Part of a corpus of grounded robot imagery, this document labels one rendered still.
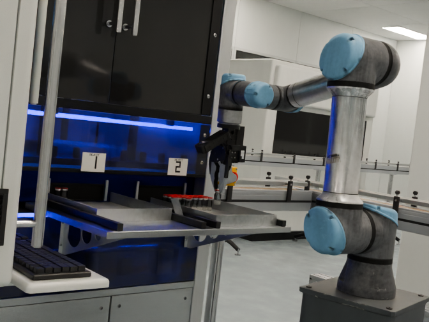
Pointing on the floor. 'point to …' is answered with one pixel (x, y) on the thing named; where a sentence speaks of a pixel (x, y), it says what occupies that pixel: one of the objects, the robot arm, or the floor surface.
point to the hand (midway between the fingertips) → (216, 188)
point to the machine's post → (224, 49)
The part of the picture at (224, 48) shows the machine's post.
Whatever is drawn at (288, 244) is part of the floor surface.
